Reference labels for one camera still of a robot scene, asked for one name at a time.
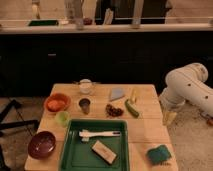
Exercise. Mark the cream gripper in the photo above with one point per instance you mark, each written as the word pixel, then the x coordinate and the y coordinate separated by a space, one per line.
pixel 168 116

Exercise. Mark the dark red grape bunch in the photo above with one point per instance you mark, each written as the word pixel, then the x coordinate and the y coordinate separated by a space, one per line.
pixel 112 111

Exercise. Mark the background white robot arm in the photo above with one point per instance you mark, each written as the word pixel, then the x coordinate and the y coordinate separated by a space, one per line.
pixel 36 8

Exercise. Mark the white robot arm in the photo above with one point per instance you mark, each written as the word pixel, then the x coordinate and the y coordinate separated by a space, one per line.
pixel 186 84

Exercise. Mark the small metal cup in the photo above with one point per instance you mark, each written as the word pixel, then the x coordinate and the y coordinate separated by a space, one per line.
pixel 84 104

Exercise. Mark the light green cup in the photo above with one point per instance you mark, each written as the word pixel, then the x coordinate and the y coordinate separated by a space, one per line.
pixel 62 118

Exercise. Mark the green cucumber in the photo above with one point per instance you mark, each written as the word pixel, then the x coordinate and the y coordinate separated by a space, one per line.
pixel 131 109

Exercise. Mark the green sponge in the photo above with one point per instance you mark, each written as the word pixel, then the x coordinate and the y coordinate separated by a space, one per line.
pixel 158 155

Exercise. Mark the yellow banana piece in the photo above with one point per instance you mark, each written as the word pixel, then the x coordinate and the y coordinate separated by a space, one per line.
pixel 133 97

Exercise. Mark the grey blue wedge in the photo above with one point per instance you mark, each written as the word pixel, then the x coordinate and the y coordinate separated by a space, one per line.
pixel 116 93

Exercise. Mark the wooden block brush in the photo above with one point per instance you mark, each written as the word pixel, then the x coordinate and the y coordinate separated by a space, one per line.
pixel 104 152

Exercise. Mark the orange bowl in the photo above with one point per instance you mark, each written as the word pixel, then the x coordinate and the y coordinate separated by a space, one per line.
pixel 58 96

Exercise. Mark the orange fruit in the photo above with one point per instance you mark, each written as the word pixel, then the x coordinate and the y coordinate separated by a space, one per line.
pixel 55 105

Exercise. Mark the dark red background object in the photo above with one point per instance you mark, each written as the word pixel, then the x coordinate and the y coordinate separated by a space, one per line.
pixel 87 21

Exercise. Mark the dark maroon bowl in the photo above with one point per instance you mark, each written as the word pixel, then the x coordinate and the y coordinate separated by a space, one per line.
pixel 42 145

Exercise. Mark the black folding stand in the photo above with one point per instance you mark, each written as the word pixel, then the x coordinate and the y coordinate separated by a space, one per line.
pixel 14 141

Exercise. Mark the dark green background tray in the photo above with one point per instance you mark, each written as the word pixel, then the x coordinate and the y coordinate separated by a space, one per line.
pixel 43 23

